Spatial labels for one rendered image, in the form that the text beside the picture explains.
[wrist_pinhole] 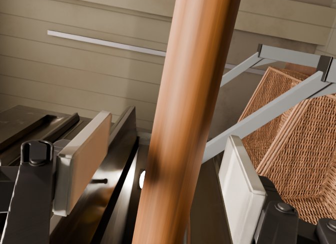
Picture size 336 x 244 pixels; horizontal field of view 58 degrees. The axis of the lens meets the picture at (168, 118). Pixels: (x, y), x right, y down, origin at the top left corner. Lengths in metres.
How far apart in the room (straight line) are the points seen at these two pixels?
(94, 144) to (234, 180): 0.07
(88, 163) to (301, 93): 0.47
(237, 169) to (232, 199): 0.01
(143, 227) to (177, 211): 0.02
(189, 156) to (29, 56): 3.20
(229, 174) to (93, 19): 2.90
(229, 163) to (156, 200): 0.05
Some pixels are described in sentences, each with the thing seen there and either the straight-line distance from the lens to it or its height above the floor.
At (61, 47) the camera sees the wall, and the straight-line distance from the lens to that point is 3.17.
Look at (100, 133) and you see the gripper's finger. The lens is 0.17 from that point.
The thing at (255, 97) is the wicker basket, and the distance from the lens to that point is 1.71.
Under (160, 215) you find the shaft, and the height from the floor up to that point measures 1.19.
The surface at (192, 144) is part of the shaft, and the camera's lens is 0.15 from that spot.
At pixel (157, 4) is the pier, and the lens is 2.74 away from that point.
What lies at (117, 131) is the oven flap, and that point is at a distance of 1.29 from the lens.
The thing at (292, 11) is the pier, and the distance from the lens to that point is 2.86.
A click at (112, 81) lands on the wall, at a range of 3.07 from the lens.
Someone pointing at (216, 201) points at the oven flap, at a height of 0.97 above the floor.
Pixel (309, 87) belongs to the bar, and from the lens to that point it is 0.59.
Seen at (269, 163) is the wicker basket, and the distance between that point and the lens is 1.18.
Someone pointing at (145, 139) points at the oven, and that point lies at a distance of 1.77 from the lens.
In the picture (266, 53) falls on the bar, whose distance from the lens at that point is 1.04.
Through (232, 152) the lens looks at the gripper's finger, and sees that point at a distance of 0.18.
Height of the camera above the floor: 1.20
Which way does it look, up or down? level
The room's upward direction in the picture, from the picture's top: 79 degrees counter-clockwise
